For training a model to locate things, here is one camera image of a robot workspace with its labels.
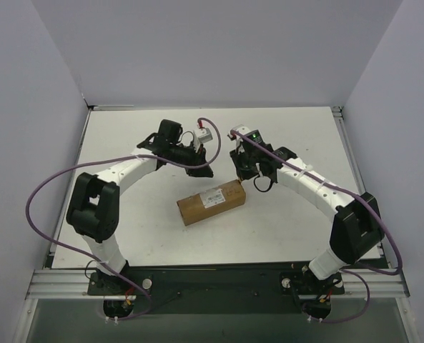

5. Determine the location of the brown cardboard express box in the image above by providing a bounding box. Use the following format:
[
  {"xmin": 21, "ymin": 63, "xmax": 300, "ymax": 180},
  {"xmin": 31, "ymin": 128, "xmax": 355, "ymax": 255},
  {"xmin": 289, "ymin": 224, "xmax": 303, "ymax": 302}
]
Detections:
[{"xmin": 177, "ymin": 180, "xmax": 247, "ymax": 227}]

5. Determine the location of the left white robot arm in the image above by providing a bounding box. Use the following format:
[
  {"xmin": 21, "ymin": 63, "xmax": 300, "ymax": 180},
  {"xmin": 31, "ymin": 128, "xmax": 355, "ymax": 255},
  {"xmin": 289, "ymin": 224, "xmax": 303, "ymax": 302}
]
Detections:
[{"xmin": 66, "ymin": 118, "xmax": 221, "ymax": 294}]

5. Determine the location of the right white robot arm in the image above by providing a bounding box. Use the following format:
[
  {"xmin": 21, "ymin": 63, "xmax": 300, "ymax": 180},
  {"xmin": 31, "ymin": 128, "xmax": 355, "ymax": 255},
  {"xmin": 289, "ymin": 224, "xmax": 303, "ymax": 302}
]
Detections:
[{"xmin": 228, "ymin": 126, "xmax": 385, "ymax": 281}]

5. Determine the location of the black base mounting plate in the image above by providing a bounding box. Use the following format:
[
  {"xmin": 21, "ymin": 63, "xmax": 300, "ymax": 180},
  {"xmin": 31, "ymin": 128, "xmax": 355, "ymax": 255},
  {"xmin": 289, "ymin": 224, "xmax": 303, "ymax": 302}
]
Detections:
[{"xmin": 87, "ymin": 262, "xmax": 345, "ymax": 314}]

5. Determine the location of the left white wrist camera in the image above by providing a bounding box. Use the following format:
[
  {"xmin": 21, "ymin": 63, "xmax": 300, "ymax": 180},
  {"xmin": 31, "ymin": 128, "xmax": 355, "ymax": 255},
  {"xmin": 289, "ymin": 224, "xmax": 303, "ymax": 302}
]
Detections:
[{"xmin": 192, "ymin": 127, "xmax": 213, "ymax": 150}]

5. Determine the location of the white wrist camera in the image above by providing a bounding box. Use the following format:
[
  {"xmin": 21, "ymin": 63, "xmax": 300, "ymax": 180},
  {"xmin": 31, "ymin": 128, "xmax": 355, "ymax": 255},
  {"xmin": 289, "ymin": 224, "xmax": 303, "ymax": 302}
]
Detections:
[
  {"xmin": 227, "ymin": 124, "xmax": 251, "ymax": 148},
  {"xmin": 192, "ymin": 127, "xmax": 213, "ymax": 150}
]

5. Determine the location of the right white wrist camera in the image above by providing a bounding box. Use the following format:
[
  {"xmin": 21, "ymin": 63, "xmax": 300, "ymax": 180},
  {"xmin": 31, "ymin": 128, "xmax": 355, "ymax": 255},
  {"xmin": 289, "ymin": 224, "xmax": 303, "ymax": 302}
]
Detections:
[{"xmin": 227, "ymin": 124, "xmax": 251, "ymax": 148}]

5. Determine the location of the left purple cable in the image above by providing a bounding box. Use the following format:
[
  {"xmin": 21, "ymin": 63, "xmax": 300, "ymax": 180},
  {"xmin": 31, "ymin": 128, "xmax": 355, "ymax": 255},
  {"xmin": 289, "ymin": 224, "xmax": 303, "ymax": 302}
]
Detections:
[{"xmin": 25, "ymin": 117, "xmax": 222, "ymax": 320}]

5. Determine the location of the purple cable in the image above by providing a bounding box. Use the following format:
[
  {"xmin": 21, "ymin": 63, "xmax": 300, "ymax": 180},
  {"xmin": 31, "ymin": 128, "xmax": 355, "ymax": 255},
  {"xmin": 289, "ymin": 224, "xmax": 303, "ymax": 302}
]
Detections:
[
  {"xmin": 25, "ymin": 117, "xmax": 222, "ymax": 320},
  {"xmin": 231, "ymin": 130, "xmax": 403, "ymax": 324}
]

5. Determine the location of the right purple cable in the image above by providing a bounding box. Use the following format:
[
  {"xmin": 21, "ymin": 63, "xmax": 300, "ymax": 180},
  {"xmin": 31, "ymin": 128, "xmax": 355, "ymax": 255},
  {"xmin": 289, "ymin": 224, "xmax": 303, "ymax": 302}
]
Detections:
[{"xmin": 231, "ymin": 130, "xmax": 403, "ymax": 324}]

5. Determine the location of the aluminium frame rail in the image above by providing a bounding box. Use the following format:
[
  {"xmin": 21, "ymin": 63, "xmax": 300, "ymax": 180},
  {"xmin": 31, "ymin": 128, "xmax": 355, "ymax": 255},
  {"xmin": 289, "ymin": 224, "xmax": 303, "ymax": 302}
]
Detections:
[{"xmin": 26, "ymin": 269, "xmax": 410, "ymax": 299}]

